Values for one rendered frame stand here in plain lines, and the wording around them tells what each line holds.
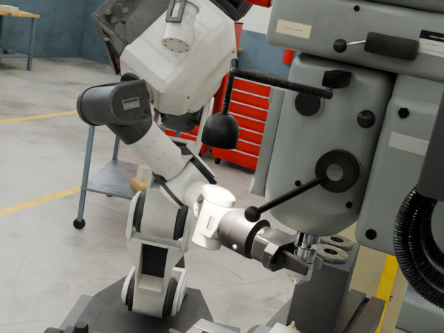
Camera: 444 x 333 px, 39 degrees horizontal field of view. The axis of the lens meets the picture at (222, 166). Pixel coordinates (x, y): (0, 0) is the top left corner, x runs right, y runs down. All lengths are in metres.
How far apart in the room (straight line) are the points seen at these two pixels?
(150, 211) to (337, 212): 0.91
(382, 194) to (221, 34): 0.65
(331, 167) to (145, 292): 1.18
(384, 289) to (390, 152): 2.09
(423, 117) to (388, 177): 0.11
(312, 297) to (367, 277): 1.50
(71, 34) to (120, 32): 10.99
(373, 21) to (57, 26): 11.29
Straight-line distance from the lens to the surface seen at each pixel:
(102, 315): 2.25
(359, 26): 1.02
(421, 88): 1.01
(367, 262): 3.05
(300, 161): 1.08
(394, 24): 1.01
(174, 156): 1.53
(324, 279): 1.56
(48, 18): 11.95
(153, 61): 1.47
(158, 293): 2.07
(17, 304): 3.42
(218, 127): 1.18
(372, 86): 1.04
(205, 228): 1.32
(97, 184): 4.34
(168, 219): 1.88
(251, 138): 6.24
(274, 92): 1.17
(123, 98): 1.42
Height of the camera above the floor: 1.70
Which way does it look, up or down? 15 degrees down
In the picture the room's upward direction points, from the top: 11 degrees clockwise
